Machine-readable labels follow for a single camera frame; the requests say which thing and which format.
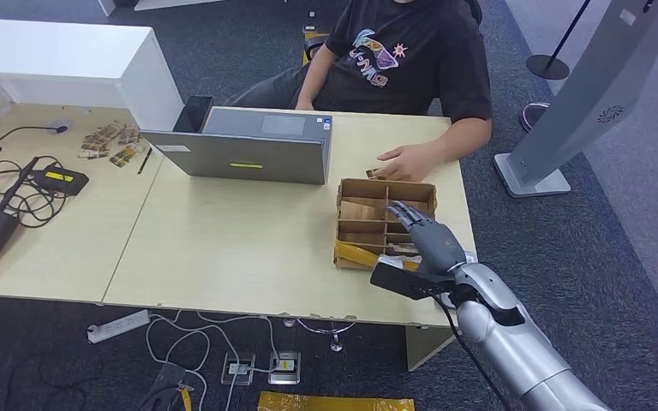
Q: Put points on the person's left hand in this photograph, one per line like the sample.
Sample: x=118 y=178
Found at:
x=414 y=161

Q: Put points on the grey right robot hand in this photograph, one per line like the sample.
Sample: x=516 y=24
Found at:
x=434 y=244

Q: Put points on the autumn trees ID card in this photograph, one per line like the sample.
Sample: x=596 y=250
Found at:
x=373 y=173

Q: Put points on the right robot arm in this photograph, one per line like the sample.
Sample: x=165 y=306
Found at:
x=510 y=340

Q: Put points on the person's right forearm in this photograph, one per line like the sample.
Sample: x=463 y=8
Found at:
x=315 y=79

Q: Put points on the person's left forearm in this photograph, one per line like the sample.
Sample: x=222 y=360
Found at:
x=465 y=139

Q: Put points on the grey card reader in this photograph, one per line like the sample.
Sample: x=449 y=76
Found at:
x=471 y=257

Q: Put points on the wooden compartment card box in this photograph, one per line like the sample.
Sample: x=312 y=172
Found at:
x=363 y=190

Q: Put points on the person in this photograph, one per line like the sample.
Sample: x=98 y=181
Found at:
x=397 y=74

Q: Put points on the white paper slip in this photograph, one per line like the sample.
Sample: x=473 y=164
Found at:
x=400 y=248

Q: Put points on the beige desk leg panel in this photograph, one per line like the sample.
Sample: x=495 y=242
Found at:
x=422 y=346

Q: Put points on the grey laptop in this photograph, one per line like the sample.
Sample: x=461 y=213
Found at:
x=249 y=153

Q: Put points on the grey kiosk stand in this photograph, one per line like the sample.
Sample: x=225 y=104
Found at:
x=579 y=96

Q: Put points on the yellow plastic sheet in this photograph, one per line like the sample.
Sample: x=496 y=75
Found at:
x=334 y=404

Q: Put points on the floor socket yellow label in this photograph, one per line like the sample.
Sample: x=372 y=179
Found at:
x=285 y=366

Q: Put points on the black phone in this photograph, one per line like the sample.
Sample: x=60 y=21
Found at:
x=193 y=113

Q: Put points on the clear floor socket plate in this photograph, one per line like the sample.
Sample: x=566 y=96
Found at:
x=238 y=369

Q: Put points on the black pen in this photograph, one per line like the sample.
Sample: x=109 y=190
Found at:
x=144 y=161

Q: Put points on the yellow plug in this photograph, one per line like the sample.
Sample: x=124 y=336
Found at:
x=187 y=397

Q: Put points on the white power strip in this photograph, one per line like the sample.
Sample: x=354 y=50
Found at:
x=119 y=326

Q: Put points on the white furniture base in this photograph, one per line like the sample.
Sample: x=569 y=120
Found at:
x=106 y=5

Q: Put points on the black box yellow label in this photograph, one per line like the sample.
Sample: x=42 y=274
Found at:
x=62 y=181

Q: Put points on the black gooseneck microphone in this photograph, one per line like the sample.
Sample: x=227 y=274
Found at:
x=61 y=129

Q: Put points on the grey desk grommet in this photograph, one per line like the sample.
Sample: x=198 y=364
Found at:
x=53 y=122

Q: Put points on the white counter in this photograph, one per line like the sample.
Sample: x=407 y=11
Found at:
x=51 y=51

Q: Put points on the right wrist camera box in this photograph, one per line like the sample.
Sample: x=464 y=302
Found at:
x=403 y=282

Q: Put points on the black stanchion post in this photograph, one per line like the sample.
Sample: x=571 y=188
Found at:
x=547 y=67

